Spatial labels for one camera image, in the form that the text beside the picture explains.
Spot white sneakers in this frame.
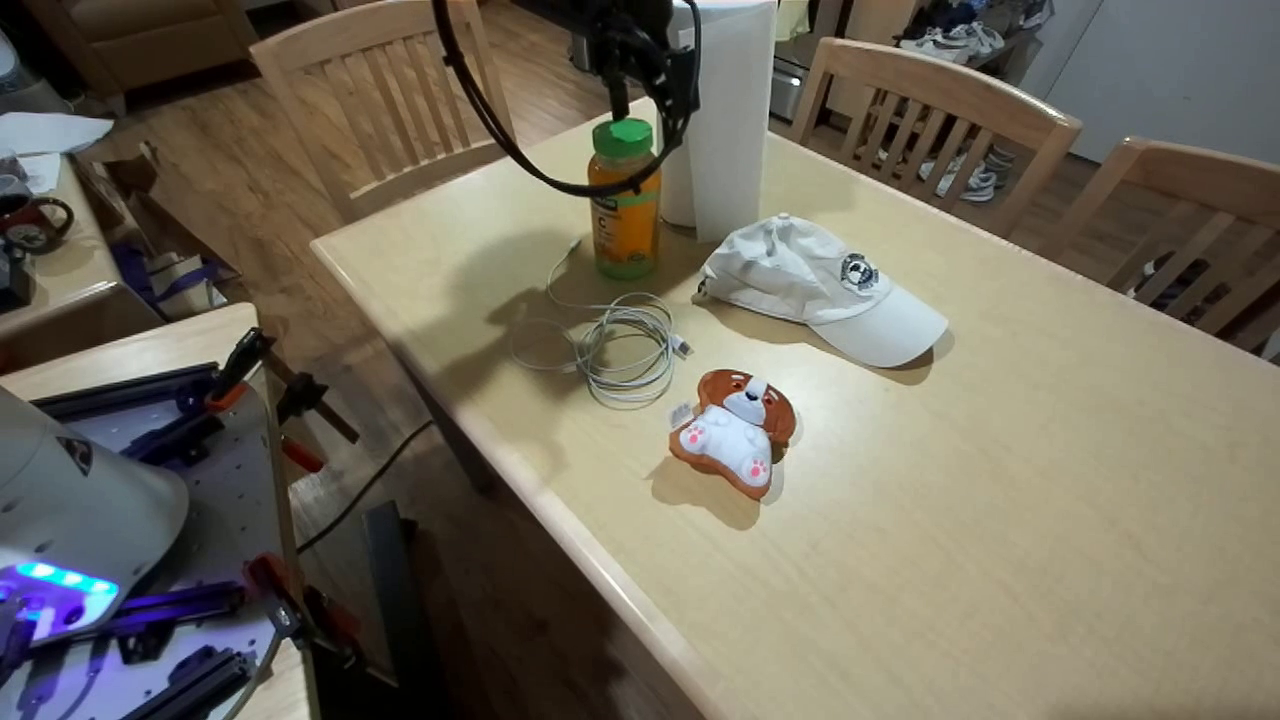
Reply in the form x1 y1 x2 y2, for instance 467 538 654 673
914 159 1000 205

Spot green bottle lid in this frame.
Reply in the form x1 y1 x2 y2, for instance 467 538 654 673
593 116 653 159

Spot orange juice bottle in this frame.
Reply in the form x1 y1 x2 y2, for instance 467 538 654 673
589 153 660 281

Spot wooden chair right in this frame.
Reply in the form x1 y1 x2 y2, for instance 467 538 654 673
1047 136 1280 359

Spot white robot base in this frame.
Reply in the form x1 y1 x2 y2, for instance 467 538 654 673
0 390 192 644

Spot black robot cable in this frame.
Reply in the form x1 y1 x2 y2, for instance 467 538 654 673
427 0 705 205

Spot wooden side table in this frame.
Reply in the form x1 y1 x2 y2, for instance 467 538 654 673
0 304 314 720

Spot white baseball cap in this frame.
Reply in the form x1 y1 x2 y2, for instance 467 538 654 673
699 210 948 369

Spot white coiled cable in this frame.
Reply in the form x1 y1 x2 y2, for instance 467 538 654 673
572 293 696 412

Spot wooden chair far left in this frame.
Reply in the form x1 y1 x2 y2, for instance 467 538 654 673
250 0 498 219

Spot black orange clamp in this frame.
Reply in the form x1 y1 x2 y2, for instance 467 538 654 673
118 324 363 470

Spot orange white plush toy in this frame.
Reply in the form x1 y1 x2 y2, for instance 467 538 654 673
668 369 797 501

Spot white paper towel roll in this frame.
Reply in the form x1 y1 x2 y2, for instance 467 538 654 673
660 0 777 244

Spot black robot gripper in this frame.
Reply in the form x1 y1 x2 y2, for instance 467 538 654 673
579 0 699 148

